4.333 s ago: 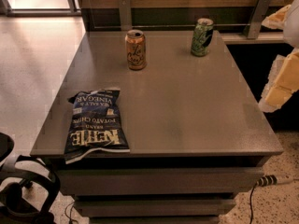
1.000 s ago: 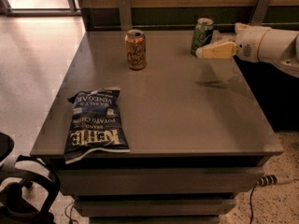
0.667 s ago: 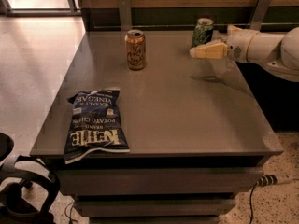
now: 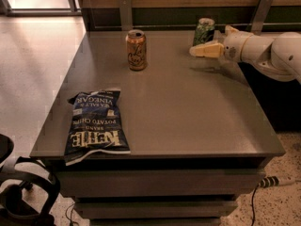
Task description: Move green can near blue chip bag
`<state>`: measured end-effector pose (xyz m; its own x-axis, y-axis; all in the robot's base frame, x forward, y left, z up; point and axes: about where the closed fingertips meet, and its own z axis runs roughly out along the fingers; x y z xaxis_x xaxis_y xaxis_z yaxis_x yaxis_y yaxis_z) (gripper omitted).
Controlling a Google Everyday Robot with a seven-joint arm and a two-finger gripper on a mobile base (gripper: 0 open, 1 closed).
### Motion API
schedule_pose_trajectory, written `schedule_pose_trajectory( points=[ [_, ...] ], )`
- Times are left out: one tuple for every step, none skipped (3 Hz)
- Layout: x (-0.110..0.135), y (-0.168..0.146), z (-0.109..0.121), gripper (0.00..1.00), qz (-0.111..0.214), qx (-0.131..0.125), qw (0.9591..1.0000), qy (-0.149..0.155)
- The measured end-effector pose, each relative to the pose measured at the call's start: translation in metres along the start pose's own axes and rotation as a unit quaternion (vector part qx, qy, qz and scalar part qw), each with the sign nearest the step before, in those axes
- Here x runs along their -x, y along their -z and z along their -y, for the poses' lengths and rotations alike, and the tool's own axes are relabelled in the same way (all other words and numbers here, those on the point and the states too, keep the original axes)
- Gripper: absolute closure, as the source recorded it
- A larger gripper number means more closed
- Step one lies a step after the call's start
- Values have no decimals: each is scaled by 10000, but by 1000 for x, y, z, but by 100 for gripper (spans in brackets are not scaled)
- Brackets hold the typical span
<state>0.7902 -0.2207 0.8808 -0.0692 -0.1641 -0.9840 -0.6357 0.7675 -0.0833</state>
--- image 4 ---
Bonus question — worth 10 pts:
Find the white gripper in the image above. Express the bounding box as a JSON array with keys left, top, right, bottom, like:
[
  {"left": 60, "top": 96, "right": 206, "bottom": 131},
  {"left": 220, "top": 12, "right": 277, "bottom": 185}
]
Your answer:
[{"left": 189, "top": 25, "right": 252, "bottom": 62}]

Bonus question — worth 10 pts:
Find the green soda can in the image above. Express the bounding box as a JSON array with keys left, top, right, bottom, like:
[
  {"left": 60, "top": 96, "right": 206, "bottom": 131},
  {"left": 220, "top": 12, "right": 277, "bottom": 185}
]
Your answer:
[{"left": 193, "top": 18, "right": 214, "bottom": 46}]

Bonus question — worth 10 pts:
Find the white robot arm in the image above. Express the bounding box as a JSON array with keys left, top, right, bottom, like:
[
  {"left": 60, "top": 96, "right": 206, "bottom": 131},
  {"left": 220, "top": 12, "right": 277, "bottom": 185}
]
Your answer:
[{"left": 189, "top": 25, "right": 301, "bottom": 83}]

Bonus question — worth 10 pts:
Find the orange LaCroix soda can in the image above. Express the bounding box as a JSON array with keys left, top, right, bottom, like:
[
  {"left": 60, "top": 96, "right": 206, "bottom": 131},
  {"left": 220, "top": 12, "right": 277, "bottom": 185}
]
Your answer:
[{"left": 126, "top": 29, "right": 147, "bottom": 71}]

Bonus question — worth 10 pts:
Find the blue Kettle chip bag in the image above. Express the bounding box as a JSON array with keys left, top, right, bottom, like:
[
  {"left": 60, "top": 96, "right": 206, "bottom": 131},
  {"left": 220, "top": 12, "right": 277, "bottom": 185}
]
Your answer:
[{"left": 64, "top": 90, "right": 131, "bottom": 166}]

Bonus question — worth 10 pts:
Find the white power strip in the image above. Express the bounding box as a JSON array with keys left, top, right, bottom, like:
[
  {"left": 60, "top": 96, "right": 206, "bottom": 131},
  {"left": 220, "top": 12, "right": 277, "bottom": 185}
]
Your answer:
[{"left": 259, "top": 176, "right": 295, "bottom": 188}]

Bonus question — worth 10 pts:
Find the right metal wall bracket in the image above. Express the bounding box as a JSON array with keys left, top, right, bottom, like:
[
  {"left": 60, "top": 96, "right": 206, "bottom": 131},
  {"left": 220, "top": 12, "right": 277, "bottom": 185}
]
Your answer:
[{"left": 250, "top": 0, "right": 274, "bottom": 35}]

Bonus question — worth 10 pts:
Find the metal wall bracket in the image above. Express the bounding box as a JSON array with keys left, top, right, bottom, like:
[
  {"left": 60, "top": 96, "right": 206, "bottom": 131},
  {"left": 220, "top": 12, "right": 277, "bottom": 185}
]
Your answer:
[
  {"left": 250, "top": 0, "right": 274, "bottom": 35},
  {"left": 119, "top": 0, "right": 133, "bottom": 31}
]

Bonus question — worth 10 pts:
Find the left metal wall bracket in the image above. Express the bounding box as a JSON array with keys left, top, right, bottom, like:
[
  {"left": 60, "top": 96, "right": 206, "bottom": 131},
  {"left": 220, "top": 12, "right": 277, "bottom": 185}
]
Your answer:
[{"left": 119, "top": 0, "right": 133, "bottom": 31}]

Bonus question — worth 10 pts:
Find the black power cable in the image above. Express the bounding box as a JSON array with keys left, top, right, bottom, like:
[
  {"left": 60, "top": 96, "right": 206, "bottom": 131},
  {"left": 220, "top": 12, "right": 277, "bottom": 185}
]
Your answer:
[{"left": 249, "top": 186, "right": 260, "bottom": 226}]

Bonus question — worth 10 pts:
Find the metal window frame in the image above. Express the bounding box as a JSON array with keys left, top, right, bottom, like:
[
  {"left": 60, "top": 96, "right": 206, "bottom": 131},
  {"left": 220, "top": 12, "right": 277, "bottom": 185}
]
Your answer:
[{"left": 0, "top": 0, "right": 81, "bottom": 17}]

